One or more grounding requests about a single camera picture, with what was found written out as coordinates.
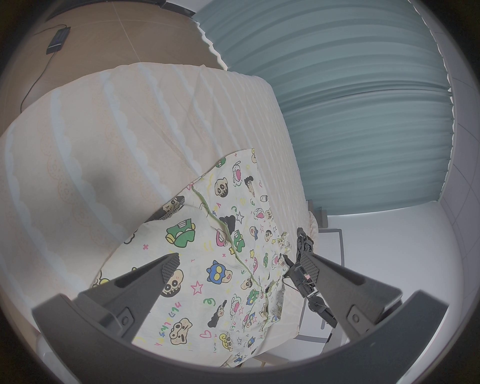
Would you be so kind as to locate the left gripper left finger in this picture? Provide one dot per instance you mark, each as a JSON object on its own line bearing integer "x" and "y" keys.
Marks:
{"x": 127, "y": 296}

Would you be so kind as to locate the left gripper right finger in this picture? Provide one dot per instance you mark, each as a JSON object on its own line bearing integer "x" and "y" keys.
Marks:
{"x": 348, "y": 296}

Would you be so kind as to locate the white printed pyjama garment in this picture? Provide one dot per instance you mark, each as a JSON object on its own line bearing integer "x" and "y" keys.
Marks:
{"x": 210, "y": 232}

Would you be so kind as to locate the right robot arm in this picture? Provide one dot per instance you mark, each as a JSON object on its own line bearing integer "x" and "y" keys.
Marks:
{"x": 300, "y": 278}

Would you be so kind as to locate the bed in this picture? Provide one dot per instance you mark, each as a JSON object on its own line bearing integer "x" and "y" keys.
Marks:
{"x": 112, "y": 150}

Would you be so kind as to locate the blue-green curtain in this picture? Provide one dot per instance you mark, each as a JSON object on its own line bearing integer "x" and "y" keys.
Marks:
{"x": 337, "y": 112}

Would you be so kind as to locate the black power adapter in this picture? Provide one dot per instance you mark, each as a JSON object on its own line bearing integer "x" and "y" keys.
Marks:
{"x": 58, "y": 39}

